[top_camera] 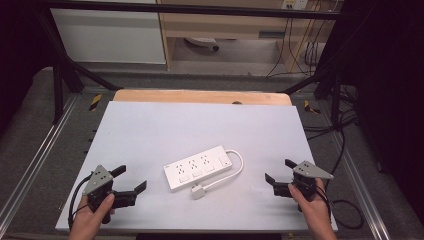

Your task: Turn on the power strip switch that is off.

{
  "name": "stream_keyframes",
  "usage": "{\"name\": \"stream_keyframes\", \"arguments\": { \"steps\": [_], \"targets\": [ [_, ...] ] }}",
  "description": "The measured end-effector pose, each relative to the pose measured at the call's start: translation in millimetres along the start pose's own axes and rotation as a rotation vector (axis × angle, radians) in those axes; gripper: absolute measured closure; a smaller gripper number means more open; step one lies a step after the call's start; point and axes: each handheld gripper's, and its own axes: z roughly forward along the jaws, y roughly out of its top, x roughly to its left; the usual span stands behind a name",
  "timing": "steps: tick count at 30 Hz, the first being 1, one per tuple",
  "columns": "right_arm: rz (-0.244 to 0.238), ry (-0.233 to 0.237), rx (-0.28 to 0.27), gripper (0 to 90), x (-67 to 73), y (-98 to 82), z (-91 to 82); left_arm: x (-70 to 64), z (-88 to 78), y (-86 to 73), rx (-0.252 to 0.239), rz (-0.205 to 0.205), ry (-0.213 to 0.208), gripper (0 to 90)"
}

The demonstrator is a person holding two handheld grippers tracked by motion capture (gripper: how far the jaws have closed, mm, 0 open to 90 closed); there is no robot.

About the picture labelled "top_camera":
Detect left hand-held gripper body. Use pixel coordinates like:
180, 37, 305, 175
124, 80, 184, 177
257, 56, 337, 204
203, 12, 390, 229
82, 164, 138, 224

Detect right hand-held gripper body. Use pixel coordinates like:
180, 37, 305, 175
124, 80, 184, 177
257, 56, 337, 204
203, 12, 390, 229
272, 160, 335, 213

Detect person's right hand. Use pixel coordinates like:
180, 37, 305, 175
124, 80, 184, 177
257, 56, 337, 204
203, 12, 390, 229
288, 178, 338, 240

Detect person's left hand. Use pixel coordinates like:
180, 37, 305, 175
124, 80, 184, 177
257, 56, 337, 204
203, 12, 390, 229
67, 193, 116, 240

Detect white plug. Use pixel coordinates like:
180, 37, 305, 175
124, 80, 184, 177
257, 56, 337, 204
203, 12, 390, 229
190, 184, 207, 201

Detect white power strip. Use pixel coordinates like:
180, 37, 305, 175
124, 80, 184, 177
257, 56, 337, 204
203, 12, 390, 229
162, 145, 234, 193

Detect yellow black striped tape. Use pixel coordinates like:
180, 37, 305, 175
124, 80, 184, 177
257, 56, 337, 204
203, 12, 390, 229
303, 99, 322, 115
88, 93, 103, 112

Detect black flat panel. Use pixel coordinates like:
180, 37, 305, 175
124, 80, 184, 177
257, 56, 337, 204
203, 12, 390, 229
135, 232, 283, 240

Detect light wooden board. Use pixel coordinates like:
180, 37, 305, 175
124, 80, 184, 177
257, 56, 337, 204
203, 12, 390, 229
112, 88, 293, 107

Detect black curtain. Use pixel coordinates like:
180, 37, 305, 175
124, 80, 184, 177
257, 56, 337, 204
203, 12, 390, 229
0, 0, 46, 131
328, 0, 424, 218

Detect white cabinet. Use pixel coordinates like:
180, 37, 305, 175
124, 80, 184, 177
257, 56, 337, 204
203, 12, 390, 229
49, 7, 167, 65

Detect white chair base with caster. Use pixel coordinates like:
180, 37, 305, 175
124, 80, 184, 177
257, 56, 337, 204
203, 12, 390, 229
184, 36, 221, 52

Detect light wooden desk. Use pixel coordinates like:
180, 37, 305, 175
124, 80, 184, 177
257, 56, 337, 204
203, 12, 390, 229
155, 0, 336, 72

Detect white power strip cable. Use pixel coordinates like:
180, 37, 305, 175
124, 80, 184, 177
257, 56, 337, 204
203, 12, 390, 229
202, 149, 245, 192

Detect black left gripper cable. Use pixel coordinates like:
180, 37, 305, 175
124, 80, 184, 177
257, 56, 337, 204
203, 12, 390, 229
67, 175, 93, 232

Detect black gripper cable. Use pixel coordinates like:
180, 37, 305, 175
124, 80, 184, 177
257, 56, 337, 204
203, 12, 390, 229
313, 185, 365, 231
67, 175, 93, 232

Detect aluminium rail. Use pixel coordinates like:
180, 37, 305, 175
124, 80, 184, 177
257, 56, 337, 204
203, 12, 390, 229
0, 94, 80, 228
328, 131, 392, 240

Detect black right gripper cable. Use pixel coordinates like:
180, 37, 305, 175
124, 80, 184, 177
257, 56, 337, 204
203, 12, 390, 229
313, 185, 365, 231

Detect black floor cables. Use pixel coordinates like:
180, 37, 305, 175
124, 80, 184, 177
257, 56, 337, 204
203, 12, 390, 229
302, 84, 361, 194

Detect hanging black cables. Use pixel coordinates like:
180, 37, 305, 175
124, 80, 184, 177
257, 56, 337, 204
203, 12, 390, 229
265, 15, 323, 78

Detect white wall socket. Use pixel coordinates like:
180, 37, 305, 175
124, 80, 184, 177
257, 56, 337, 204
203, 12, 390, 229
280, 0, 310, 11

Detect black metal frame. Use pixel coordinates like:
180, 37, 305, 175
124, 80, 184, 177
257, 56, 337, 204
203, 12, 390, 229
34, 0, 348, 125

